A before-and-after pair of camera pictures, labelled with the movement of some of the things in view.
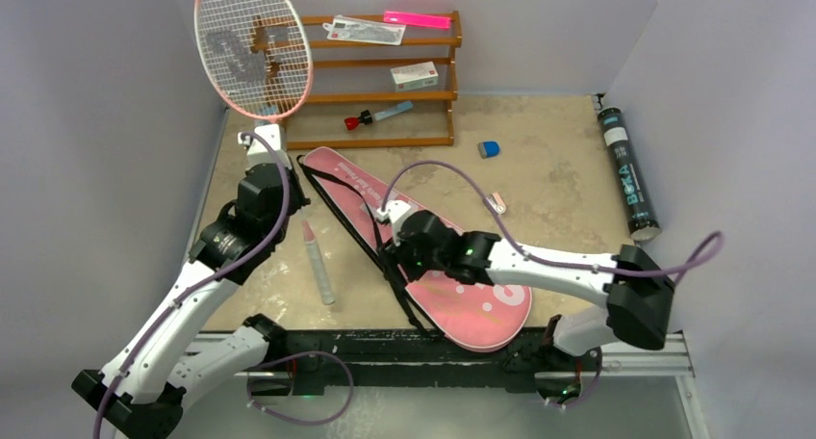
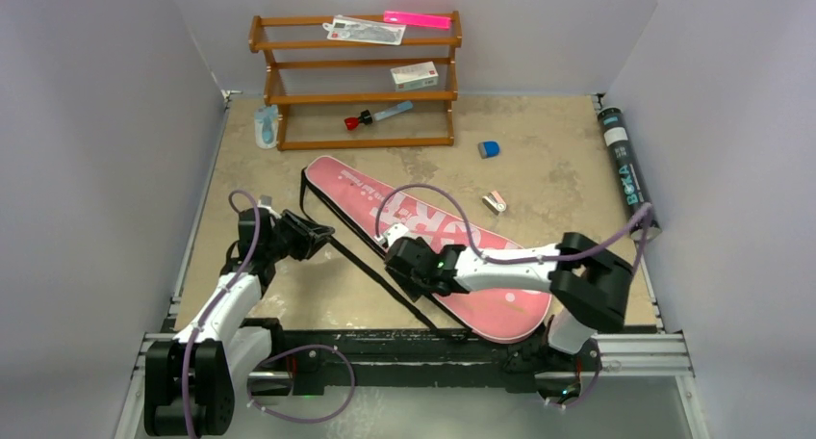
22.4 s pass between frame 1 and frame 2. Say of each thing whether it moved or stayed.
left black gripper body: moved
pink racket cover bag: moved
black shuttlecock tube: stayed
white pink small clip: stayed
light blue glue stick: stayed
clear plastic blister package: stayed
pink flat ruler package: stayed
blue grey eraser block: stayed
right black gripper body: moved
